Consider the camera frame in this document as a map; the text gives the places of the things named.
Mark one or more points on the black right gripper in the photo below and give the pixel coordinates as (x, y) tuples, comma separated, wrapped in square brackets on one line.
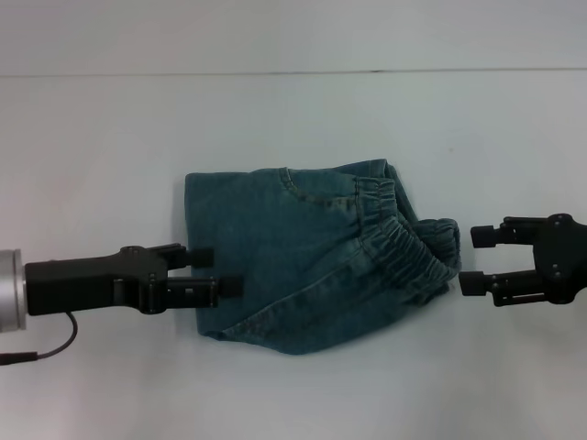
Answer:
[(564, 256)]

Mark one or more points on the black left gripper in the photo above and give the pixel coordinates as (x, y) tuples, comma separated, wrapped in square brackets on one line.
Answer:
[(82, 284)]

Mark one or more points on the blue denim shorts with cartoon print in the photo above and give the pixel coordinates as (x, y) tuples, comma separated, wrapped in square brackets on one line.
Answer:
[(298, 256)]

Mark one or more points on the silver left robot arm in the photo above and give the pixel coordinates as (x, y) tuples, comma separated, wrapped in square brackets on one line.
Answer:
[(11, 291)]

